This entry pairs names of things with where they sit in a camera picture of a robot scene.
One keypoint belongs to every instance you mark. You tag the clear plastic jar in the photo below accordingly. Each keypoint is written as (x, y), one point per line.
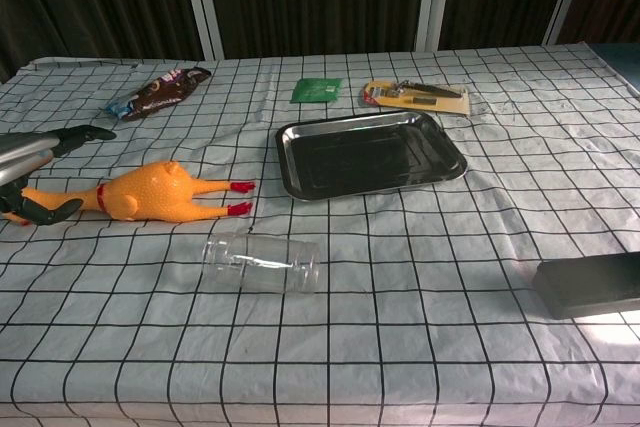
(260, 262)

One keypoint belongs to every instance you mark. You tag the white double frame post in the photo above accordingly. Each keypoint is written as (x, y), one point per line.
(202, 2)

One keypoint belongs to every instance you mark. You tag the brown chocolate snack bag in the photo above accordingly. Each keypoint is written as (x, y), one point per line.
(157, 94)

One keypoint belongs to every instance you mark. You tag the white black-grid tablecloth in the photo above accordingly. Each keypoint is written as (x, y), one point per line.
(400, 337)

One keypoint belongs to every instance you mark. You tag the orange rubber chicken toy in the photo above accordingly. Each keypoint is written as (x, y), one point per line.
(150, 192)

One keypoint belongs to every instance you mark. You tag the yellow carded razor pack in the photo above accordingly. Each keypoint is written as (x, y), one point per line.
(420, 97)

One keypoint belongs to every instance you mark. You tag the stainless steel rectangular tray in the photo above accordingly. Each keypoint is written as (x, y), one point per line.
(370, 157)

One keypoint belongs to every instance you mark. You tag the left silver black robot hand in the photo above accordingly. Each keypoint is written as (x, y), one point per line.
(25, 152)

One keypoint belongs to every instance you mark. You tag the black rectangular box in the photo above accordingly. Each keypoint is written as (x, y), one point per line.
(590, 284)

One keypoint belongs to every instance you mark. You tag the green foil packet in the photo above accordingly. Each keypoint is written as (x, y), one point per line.
(316, 91)

